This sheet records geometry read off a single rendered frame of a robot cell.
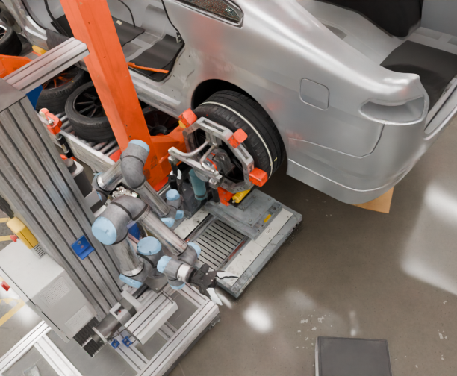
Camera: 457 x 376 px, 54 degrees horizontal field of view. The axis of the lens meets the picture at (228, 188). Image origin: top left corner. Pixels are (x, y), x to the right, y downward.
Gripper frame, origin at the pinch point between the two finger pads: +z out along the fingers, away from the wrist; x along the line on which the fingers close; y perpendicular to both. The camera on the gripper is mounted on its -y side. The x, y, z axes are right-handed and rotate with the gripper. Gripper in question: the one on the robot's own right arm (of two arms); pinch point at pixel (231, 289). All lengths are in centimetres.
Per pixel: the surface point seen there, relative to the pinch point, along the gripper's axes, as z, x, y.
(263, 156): -30, -100, 13
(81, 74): -255, -179, 50
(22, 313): -170, 12, 127
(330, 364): 43, -31, 86
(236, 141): -43, -89, -1
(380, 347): 65, -52, 83
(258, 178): -29, -90, 23
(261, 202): -43, -129, 85
